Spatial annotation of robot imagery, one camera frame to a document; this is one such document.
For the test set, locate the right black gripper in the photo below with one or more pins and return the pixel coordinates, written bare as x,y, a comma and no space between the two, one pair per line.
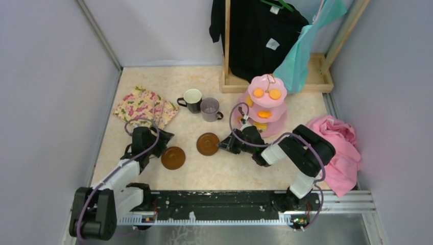
228,144

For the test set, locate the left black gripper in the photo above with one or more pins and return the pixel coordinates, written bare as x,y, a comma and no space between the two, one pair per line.
164,140

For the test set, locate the brown round coaster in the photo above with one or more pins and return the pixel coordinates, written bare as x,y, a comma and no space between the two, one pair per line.
173,158
207,144

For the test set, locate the floral rectangular tray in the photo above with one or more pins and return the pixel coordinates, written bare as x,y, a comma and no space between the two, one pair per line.
138,104

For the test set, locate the chocolate triangle cake slice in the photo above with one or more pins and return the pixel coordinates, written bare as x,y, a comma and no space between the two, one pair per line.
241,111

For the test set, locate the yellow layered cake slice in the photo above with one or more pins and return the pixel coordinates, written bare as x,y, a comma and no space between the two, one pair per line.
260,126

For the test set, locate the grey mug black handle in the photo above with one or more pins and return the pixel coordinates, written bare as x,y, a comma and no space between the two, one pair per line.
210,110

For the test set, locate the orange fish-shaped cake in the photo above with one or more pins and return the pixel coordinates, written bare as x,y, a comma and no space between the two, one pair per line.
264,114

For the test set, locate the yellow rectangular biscuit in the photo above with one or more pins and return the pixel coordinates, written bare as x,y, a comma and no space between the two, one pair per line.
249,101

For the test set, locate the black mug white inside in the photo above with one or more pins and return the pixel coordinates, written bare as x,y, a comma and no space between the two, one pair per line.
191,99

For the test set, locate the round orange cookie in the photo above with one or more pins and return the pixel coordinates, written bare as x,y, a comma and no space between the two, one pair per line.
258,92

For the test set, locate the round dotted biscuit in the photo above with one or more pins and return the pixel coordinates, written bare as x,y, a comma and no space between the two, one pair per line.
275,94

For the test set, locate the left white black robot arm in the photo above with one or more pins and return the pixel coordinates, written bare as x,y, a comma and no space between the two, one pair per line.
96,209

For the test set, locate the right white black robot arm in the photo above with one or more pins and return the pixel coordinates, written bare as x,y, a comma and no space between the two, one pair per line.
308,151

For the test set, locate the pink three-tier cake stand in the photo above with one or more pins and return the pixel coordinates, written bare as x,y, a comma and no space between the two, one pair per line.
278,108

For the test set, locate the teal garment hanging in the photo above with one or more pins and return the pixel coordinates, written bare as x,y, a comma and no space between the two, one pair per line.
293,69

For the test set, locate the wooden clothes rack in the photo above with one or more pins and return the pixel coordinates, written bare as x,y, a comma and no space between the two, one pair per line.
318,78

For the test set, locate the black t-shirt on hanger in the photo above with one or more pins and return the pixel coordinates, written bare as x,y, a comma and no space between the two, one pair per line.
261,36

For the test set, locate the pink crumpled towel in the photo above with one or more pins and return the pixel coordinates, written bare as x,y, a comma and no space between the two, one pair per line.
341,171

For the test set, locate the green clothes hanger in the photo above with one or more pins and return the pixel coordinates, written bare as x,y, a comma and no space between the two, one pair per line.
281,5

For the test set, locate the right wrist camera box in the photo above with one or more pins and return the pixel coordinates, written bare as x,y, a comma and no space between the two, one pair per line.
245,128

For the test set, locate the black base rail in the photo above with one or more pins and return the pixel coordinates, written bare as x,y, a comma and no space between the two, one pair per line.
243,208

